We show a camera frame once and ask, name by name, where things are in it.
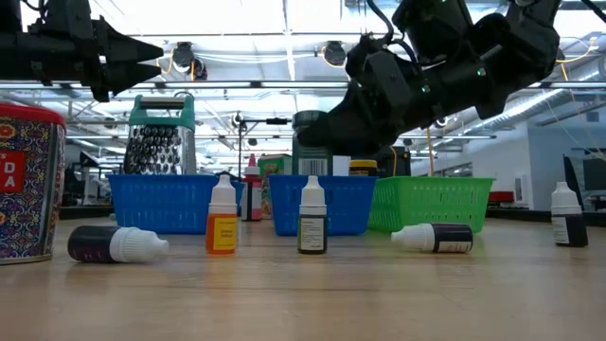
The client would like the metal box grater teal handle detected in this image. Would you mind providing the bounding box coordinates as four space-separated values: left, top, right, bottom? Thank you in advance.
123 93 198 176

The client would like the black stand with boom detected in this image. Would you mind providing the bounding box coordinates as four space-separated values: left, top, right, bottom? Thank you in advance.
235 116 291 184

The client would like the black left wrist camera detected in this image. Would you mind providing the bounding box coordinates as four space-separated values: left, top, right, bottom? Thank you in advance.
41 0 94 37

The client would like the blue plastic basket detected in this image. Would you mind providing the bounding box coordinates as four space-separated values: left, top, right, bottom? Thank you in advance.
107 173 245 236
267 174 379 237

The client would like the green plastic basket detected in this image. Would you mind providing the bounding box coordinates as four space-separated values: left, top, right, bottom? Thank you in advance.
367 176 496 234

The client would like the white building column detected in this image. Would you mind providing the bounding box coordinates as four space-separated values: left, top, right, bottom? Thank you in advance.
332 154 351 177

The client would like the orange dropper bottle yellow label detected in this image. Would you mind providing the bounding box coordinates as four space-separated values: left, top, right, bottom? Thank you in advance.
205 173 239 256

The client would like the black dropper bottle white cap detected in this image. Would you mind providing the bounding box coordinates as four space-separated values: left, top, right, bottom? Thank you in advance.
390 223 474 254
550 181 590 248

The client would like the green dropper bottle white cap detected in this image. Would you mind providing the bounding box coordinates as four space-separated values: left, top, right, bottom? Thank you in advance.
296 175 329 256

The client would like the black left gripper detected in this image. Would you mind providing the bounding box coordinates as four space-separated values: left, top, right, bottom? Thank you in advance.
27 17 165 103

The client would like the black right camera cable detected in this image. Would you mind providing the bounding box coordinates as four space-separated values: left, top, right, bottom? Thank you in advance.
366 0 419 65

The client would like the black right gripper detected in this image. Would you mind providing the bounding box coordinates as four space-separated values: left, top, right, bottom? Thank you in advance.
295 33 427 157

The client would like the patterned tin with red lid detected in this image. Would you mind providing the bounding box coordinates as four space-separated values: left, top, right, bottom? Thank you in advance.
0 102 67 265

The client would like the yellow lid dark jar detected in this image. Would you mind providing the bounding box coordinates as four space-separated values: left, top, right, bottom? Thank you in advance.
348 159 379 177

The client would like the red squeeze bottle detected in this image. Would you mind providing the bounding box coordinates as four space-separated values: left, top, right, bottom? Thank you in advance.
241 153 263 223

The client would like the green cardboard box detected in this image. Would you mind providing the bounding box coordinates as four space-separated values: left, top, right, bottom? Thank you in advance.
258 153 294 220

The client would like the black computer monitor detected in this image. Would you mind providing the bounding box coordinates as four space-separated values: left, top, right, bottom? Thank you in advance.
562 153 606 212

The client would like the dark purple dropper bottle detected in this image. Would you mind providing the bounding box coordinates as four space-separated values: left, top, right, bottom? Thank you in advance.
67 224 170 264

